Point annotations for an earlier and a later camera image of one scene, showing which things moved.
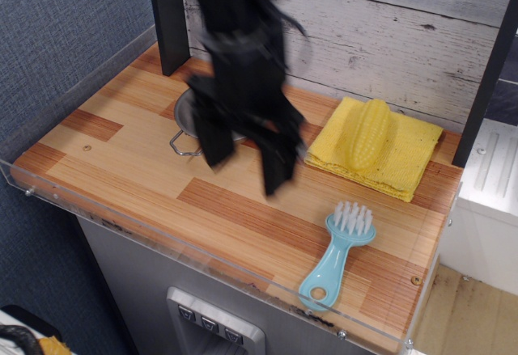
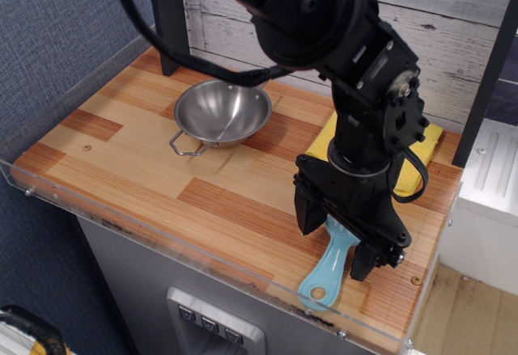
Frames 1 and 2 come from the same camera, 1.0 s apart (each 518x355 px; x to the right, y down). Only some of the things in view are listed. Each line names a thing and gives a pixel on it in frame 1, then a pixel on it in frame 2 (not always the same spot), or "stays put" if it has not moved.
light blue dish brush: [351, 224] stays put
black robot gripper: [240, 78] -> [361, 204]
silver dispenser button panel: [205, 327] stays put
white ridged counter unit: [480, 240] stays put
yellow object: [53, 346] -> [38, 348]
